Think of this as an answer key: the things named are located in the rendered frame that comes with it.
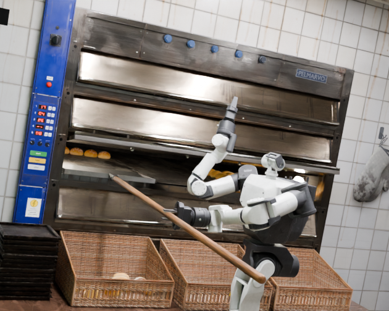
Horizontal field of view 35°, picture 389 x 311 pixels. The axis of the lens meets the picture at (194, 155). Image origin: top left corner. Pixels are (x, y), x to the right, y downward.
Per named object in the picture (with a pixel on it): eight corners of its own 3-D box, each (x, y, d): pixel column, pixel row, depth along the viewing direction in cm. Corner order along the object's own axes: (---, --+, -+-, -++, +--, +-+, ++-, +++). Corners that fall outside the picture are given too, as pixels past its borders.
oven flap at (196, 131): (69, 127, 342) (71, 93, 347) (328, 164, 418) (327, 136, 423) (71, 125, 339) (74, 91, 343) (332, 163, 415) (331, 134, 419)
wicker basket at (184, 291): (150, 281, 375) (158, 237, 373) (231, 284, 399) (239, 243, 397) (181, 311, 331) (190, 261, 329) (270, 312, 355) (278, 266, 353)
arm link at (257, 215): (227, 231, 271) (257, 230, 256) (221, 209, 271) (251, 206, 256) (244, 224, 278) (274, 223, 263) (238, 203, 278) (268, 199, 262)
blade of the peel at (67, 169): (154, 183, 369) (155, 179, 368) (63, 173, 346) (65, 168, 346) (136, 173, 401) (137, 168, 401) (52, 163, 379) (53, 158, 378)
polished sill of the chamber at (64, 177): (58, 178, 351) (59, 171, 350) (315, 205, 427) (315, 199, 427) (60, 180, 345) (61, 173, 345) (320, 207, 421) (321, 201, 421)
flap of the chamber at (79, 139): (74, 139, 330) (65, 141, 348) (339, 174, 406) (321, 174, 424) (75, 134, 330) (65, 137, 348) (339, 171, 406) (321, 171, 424)
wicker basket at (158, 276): (50, 276, 352) (58, 229, 349) (142, 279, 375) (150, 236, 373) (69, 307, 308) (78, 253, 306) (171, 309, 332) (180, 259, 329)
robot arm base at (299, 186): (285, 221, 283) (302, 214, 290) (303, 218, 273) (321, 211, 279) (275, 190, 284) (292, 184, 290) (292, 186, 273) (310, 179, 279)
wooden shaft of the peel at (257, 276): (266, 285, 194) (268, 276, 194) (258, 284, 193) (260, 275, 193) (117, 181, 350) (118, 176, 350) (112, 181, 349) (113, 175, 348)
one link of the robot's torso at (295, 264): (284, 273, 318) (291, 240, 316) (298, 281, 306) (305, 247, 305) (238, 271, 306) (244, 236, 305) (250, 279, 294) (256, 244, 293)
